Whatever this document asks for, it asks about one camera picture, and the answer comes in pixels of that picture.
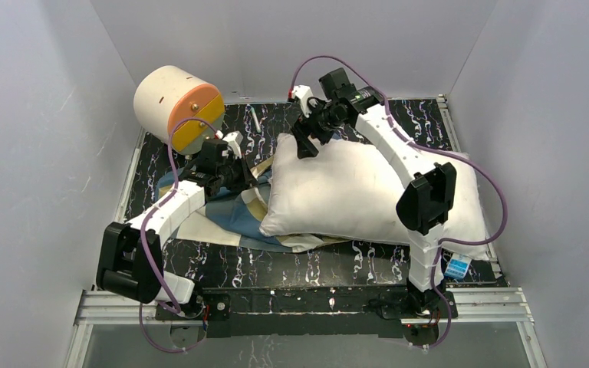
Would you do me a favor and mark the blue beige white pillowcase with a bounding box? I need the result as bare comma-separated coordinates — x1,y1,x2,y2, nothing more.
172,158,345,253

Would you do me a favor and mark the white pillow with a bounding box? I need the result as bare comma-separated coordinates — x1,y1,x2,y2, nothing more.
258,133,491,262

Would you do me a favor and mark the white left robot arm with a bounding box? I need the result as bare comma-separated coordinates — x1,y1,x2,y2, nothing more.
96,130,258,314

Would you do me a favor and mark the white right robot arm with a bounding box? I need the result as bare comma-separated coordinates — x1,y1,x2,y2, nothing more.
288,68,457,311

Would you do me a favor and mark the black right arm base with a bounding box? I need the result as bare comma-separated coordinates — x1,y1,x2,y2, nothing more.
363,282,459,349

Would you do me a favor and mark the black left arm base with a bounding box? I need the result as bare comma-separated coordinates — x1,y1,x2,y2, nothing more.
154,287,232,347

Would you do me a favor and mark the blue pillow label tag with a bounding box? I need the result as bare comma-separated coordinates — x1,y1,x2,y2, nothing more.
443,253,472,281

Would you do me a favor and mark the round cream drawer cabinet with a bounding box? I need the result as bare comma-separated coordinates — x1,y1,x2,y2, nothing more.
133,65,225,156

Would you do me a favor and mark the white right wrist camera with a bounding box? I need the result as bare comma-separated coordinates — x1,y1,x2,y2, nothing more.
288,85,318,117

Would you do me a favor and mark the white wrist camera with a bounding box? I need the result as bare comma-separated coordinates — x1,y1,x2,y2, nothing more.
215,130,243,158
288,85,318,117

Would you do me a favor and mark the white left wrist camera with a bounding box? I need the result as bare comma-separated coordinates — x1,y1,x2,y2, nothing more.
215,130,243,158

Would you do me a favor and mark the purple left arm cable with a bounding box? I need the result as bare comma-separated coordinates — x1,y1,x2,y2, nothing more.
138,117,225,355

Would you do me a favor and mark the aluminium table frame rail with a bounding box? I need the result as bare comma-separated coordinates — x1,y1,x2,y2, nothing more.
64,94,550,368

